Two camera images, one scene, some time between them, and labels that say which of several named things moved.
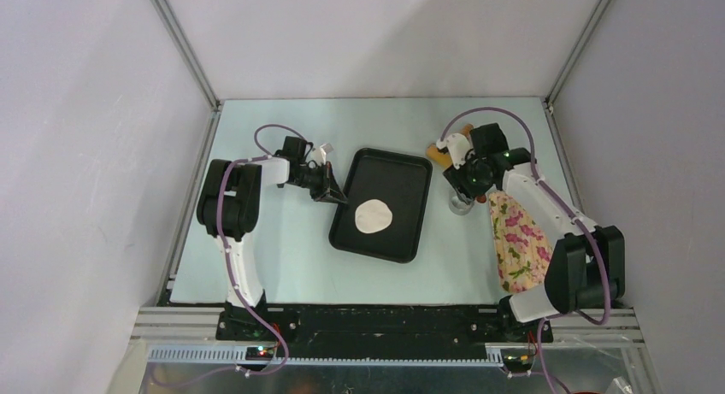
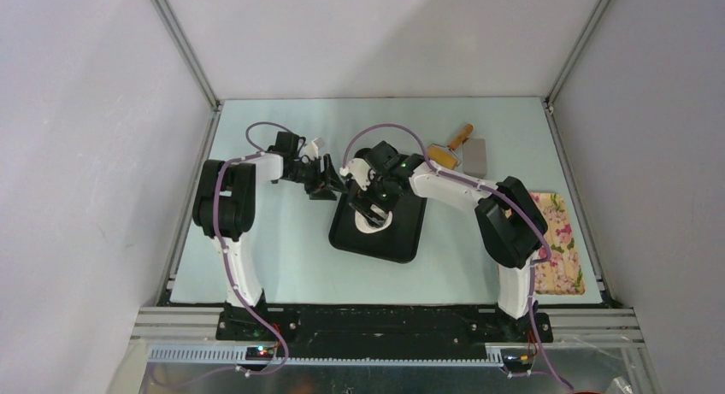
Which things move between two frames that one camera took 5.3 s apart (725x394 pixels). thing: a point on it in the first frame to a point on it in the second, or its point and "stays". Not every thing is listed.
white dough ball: x=373 y=215 stays
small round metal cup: x=459 y=207 to x=362 y=221
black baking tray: x=386 y=197 stays
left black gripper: x=327 y=185 stays
